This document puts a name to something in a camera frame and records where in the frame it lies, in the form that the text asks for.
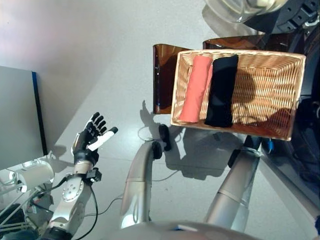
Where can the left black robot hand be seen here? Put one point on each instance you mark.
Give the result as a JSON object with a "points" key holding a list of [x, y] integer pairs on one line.
{"points": [[85, 147]]}

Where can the black cloth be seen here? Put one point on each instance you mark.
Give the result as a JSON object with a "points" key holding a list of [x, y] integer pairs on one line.
{"points": [[221, 92]]}

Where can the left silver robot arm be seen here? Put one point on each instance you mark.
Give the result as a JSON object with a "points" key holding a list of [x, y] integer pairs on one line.
{"points": [[72, 197]]}

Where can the dark grey washing machine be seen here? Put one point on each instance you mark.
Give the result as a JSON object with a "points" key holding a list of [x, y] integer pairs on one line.
{"points": [[307, 155]]}

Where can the round glass washing machine door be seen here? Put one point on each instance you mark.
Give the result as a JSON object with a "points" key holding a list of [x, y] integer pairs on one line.
{"points": [[262, 10]]}

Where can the white cylindrical device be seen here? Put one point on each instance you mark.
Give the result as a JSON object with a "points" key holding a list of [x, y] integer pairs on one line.
{"points": [[37, 175]]}

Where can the left silver robot leg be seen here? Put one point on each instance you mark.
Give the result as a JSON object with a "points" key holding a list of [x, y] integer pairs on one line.
{"points": [[138, 182]]}

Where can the silver robot leg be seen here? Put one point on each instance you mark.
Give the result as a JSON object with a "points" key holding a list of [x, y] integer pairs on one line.
{"points": [[235, 190], [138, 182]]}

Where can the grey panel with black edge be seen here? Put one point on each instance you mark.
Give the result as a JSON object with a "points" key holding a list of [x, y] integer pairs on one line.
{"points": [[17, 117]]}

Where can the brown translucent acrylic stool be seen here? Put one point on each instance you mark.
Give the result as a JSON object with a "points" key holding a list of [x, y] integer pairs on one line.
{"points": [[163, 82]]}

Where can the rolled coral red cloth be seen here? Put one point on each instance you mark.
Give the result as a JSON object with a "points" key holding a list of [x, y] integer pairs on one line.
{"points": [[196, 90]]}

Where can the silver robot torso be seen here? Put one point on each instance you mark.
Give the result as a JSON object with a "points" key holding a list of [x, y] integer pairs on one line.
{"points": [[185, 231]]}

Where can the right silver robot leg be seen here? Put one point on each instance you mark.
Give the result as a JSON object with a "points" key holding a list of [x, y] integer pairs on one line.
{"points": [[235, 190]]}

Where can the small blue tag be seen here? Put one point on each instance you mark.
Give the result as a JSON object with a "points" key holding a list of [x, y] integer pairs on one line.
{"points": [[271, 145]]}

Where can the rectangular wicker basket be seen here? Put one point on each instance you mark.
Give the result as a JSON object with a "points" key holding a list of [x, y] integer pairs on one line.
{"points": [[265, 95]]}

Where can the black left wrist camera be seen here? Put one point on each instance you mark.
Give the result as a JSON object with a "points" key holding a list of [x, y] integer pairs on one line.
{"points": [[93, 176]]}

